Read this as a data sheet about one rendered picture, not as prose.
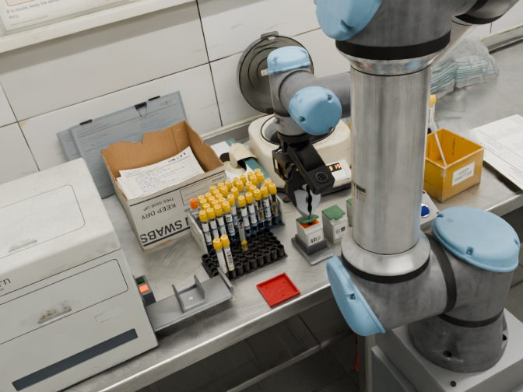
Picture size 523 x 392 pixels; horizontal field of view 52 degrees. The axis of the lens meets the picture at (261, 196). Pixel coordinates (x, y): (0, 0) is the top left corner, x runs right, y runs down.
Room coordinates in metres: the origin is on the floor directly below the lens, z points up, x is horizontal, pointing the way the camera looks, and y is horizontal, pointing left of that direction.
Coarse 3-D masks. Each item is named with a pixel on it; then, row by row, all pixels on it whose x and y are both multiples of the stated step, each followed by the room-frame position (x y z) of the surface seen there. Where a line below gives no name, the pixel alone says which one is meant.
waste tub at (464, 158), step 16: (432, 144) 1.14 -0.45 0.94; (448, 144) 1.14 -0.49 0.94; (464, 144) 1.09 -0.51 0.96; (432, 160) 1.14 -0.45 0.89; (448, 160) 1.13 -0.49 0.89; (464, 160) 1.01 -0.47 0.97; (480, 160) 1.04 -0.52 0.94; (432, 176) 1.02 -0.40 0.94; (448, 176) 0.99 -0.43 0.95; (464, 176) 1.01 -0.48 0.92; (480, 176) 1.04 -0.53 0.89; (432, 192) 1.01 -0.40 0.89; (448, 192) 0.99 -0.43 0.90
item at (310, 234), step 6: (312, 222) 0.90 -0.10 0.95; (318, 222) 0.90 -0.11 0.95; (300, 228) 0.90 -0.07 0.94; (306, 228) 0.88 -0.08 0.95; (312, 228) 0.89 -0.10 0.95; (318, 228) 0.89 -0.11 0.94; (300, 234) 0.90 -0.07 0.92; (306, 234) 0.87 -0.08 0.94; (312, 234) 0.88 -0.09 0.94; (318, 234) 0.88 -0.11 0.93; (306, 240) 0.88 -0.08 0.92; (312, 240) 0.88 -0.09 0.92; (318, 240) 0.88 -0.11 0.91
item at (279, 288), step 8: (272, 280) 0.82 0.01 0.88; (280, 280) 0.82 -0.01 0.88; (288, 280) 0.81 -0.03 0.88; (264, 288) 0.81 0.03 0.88; (272, 288) 0.80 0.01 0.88; (280, 288) 0.80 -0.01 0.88; (288, 288) 0.79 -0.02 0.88; (296, 288) 0.78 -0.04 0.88; (264, 296) 0.78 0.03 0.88; (272, 296) 0.78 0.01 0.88; (280, 296) 0.77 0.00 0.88; (288, 296) 0.76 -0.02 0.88; (272, 304) 0.75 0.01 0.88
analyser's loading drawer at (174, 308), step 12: (216, 276) 0.82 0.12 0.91; (192, 288) 0.80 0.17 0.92; (204, 288) 0.80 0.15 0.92; (216, 288) 0.79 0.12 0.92; (228, 288) 0.78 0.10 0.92; (168, 300) 0.78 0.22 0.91; (180, 300) 0.74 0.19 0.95; (192, 300) 0.77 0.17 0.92; (204, 300) 0.75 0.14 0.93; (216, 300) 0.76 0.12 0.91; (156, 312) 0.75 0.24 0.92; (168, 312) 0.75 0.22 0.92; (180, 312) 0.74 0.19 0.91; (192, 312) 0.74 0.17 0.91; (156, 324) 0.72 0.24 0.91; (168, 324) 0.72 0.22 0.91
